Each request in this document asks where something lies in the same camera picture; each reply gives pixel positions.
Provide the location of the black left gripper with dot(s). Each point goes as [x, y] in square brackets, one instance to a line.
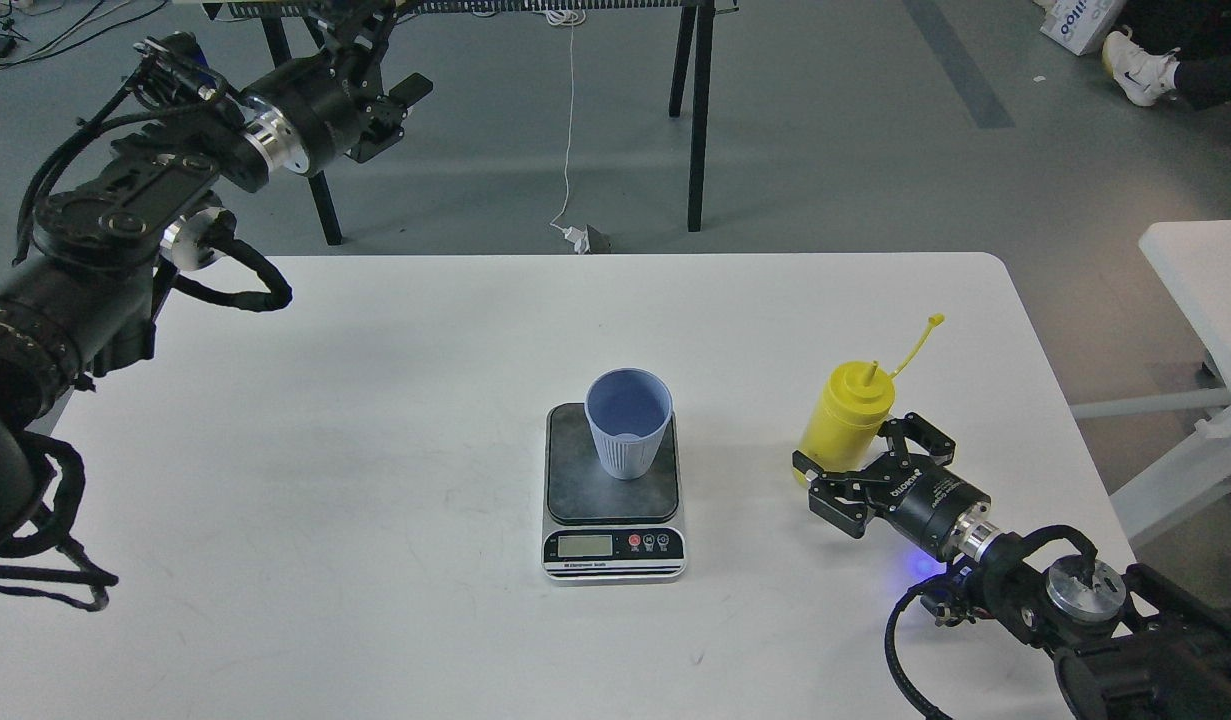
[313, 110]

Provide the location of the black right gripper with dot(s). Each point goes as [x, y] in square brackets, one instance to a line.
[917, 495]

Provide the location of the yellow squeeze bottle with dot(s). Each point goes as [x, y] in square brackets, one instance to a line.
[856, 399]

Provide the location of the blue ribbed plastic cup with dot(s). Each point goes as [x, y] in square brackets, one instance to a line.
[627, 410]

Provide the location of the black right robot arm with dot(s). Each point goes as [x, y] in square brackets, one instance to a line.
[1125, 644]

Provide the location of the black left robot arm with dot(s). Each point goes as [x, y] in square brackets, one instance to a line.
[123, 213]

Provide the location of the digital kitchen scale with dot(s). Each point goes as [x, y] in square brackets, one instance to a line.
[598, 529]

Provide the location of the power adapter on floor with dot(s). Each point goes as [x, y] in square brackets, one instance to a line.
[587, 240]

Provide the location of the black-legged background table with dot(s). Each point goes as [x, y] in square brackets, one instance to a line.
[694, 48]

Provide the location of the white sneaker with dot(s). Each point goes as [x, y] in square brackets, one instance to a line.
[1143, 77]

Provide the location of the white cardboard box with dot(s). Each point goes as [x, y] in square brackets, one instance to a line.
[1079, 26]

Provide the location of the person's black trouser leg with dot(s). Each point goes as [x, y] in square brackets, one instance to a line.
[1199, 35]

